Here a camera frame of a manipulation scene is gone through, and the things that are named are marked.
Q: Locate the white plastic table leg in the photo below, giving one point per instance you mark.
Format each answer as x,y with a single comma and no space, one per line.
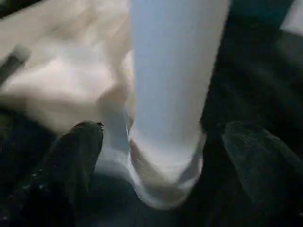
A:
170,71

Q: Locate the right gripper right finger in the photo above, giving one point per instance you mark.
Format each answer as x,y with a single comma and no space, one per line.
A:
265,170

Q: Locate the white plastic table top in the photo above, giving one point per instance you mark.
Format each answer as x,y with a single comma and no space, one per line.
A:
59,71

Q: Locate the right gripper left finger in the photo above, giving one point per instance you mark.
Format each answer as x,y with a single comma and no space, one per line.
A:
66,170

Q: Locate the black mat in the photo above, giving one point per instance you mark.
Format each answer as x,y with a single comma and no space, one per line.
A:
255,71

